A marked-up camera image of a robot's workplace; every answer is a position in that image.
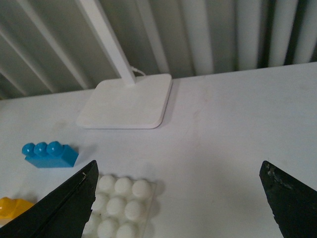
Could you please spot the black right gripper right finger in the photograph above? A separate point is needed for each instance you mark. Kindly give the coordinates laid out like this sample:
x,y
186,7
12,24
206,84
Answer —
x,y
293,204

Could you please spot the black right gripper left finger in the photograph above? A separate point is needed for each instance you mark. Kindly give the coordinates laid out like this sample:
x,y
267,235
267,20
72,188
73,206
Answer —
x,y
63,213

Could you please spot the white studded base plate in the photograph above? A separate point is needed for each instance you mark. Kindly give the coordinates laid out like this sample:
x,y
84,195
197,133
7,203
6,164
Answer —
x,y
121,208

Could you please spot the yellow toy block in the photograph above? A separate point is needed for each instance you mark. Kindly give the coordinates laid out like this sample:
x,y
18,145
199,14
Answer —
x,y
12,208

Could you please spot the blue toy block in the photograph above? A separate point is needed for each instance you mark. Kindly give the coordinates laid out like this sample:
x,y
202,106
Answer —
x,y
52,155

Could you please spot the white desk lamp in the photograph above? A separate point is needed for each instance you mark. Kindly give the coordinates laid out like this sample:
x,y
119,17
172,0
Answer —
x,y
128,102

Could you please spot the grey pleated curtain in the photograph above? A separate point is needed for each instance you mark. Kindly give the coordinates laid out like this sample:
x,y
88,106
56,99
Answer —
x,y
47,46

